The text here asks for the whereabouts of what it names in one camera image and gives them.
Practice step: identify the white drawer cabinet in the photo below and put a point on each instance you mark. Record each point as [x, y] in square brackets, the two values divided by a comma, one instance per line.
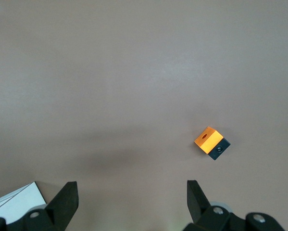
[14, 202]

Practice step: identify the orange and black small block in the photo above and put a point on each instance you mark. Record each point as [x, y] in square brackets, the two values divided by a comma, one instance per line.
[209, 140]

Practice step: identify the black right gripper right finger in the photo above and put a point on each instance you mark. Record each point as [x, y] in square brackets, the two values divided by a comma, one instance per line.
[206, 216]

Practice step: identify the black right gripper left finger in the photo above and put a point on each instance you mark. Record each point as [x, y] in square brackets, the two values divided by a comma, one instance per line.
[62, 211]

